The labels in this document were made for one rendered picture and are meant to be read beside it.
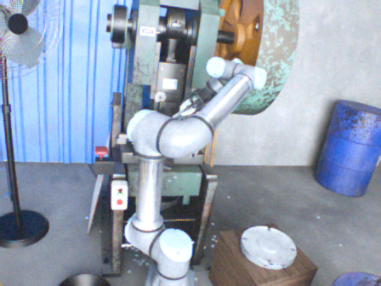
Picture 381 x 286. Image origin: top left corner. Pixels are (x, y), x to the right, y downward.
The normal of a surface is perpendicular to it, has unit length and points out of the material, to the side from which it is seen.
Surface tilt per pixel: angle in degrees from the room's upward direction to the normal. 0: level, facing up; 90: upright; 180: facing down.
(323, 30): 90
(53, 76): 90
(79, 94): 90
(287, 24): 74
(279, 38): 86
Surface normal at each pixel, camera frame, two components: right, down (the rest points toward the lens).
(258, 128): 0.25, 0.40
